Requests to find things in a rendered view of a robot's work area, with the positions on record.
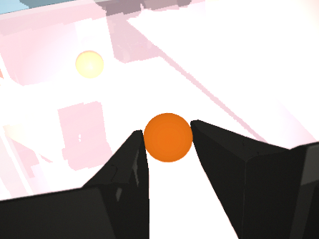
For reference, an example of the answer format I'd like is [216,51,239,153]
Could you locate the clear low corner walls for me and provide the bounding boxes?
[0,0,109,200]

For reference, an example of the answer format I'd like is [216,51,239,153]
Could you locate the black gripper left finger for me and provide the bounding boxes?
[0,130,149,239]

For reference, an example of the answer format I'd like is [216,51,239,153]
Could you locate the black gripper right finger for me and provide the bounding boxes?
[190,119,319,239]

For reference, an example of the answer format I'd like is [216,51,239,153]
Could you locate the pale yellow translucent ball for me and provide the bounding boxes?
[75,51,104,79]

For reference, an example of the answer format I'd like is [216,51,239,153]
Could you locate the orange ball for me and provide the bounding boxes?
[143,113,193,163]

